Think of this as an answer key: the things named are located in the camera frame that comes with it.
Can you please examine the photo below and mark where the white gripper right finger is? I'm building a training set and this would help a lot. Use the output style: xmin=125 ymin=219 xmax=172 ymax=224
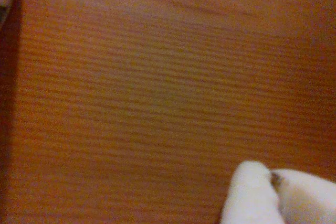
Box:
xmin=272 ymin=168 xmax=336 ymax=224

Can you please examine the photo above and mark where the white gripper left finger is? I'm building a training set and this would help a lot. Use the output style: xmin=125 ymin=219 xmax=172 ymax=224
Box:
xmin=219 ymin=160 xmax=286 ymax=224

